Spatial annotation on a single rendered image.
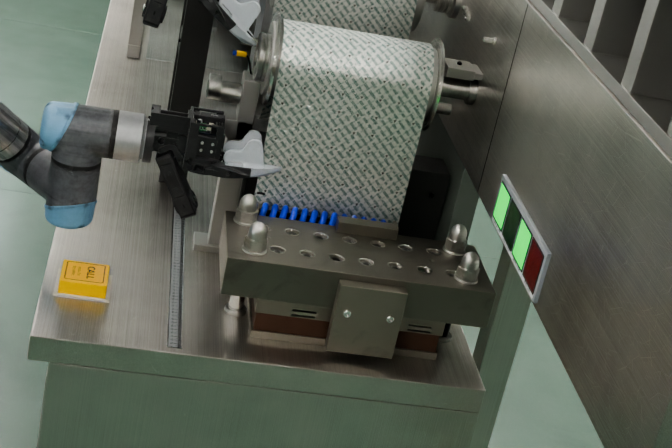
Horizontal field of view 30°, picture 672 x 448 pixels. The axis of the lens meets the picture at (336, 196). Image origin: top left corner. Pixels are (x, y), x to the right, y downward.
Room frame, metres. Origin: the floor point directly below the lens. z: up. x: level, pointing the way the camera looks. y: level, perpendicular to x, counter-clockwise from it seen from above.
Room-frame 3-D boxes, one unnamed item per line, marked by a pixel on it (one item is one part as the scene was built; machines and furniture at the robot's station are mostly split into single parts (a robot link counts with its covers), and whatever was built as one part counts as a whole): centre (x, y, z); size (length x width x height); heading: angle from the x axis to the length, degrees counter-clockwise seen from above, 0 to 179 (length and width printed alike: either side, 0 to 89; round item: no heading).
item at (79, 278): (1.66, 0.34, 0.91); 0.07 x 0.07 x 0.02; 11
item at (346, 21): (2.01, 0.04, 1.16); 0.39 x 0.23 x 0.51; 11
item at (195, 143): (1.78, 0.24, 1.12); 0.12 x 0.08 x 0.09; 101
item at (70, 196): (1.76, 0.41, 1.01); 0.11 x 0.08 x 0.11; 49
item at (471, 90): (1.91, -0.14, 1.25); 0.07 x 0.04 x 0.04; 101
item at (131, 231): (2.79, 0.28, 0.88); 2.52 x 0.66 x 0.04; 11
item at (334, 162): (1.82, 0.01, 1.11); 0.23 x 0.01 x 0.18; 101
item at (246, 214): (1.73, 0.13, 1.05); 0.04 x 0.04 x 0.04
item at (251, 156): (1.78, 0.14, 1.11); 0.09 x 0.03 x 0.06; 99
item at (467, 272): (1.70, -0.22, 1.05); 0.04 x 0.04 x 0.04
